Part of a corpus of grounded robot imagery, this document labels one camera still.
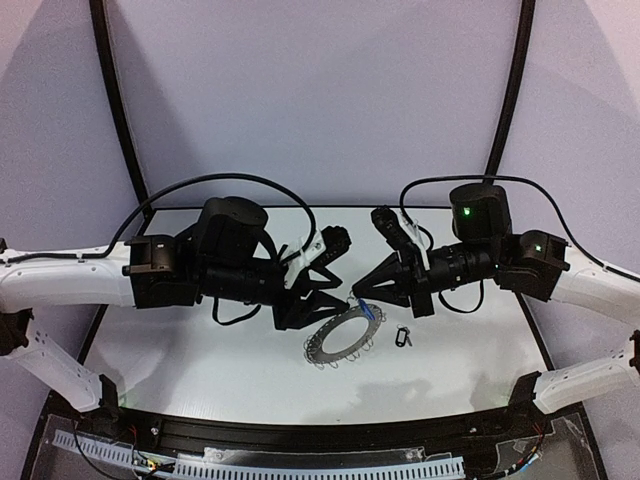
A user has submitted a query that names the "blue tag key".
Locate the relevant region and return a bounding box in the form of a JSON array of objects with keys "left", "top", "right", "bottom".
[{"left": 357, "top": 298, "right": 376, "bottom": 322}]

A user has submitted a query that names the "metal ring disc with keyrings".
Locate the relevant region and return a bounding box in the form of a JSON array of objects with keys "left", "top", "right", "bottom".
[{"left": 302, "top": 295, "right": 387, "bottom": 371}]

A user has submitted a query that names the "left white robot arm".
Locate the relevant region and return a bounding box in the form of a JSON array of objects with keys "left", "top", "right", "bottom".
[{"left": 1, "top": 197, "right": 351, "bottom": 421}]

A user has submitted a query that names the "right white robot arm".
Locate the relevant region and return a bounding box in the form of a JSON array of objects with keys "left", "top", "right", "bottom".
[{"left": 352, "top": 183, "right": 639, "bottom": 415}]

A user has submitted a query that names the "black tag key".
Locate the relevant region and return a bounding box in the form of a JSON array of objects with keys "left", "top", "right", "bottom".
[{"left": 394, "top": 326, "right": 413, "bottom": 348}]

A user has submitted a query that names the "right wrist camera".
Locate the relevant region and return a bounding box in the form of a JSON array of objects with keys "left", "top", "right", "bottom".
[{"left": 371, "top": 207, "right": 434, "bottom": 271}]

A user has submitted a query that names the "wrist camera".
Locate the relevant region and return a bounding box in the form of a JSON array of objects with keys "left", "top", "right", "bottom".
[
  {"left": 281, "top": 226, "right": 351, "bottom": 289},
  {"left": 371, "top": 207, "right": 434, "bottom": 271}
]

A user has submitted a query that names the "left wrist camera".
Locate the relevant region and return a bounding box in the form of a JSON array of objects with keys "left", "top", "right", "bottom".
[{"left": 281, "top": 226, "right": 351, "bottom": 289}]

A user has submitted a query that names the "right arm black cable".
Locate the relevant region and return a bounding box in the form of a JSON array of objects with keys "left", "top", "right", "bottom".
[{"left": 398, "top": 174, "right": 640, "bottom": 281}]

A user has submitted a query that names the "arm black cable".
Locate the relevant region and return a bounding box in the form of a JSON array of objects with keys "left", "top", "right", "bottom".
[
  {"left": 0, "top": 172, "right": 318, "bottom": 266},
  {"left": 398, "top": 174, "right": 640, "bottom": 281}
]

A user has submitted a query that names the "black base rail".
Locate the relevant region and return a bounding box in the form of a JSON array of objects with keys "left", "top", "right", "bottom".
[{"left": 106, "top": 408, "right": 530, "bottom": 453}]

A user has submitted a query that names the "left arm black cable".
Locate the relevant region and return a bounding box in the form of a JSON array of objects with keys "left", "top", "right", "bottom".
[{"left": 0, "top": 172, "right": 318, "bottom": 266}]

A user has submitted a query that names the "white slotted cable duct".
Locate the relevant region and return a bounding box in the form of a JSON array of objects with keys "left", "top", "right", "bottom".
[{"left": 48, "top": 429, "right": 466, "bottom": 480}]

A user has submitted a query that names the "right black frame post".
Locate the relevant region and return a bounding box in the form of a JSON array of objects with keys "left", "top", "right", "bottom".
[{"left": 484, "top": 0, "right": 536, "bottom": 176}]

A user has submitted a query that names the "black frame post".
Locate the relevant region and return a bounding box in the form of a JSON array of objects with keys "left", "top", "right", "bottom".
[
  {"left": 484, "top": 0, "right": 536, "bottom": 176},
  {"left": 88, "top": 0, "right": 149, "bottom": 205}
]

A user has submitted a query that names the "left black frame post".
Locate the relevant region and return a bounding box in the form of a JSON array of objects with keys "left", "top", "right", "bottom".
[{"left": 88, "top": 0, "right": 149, "bottom": 205}]

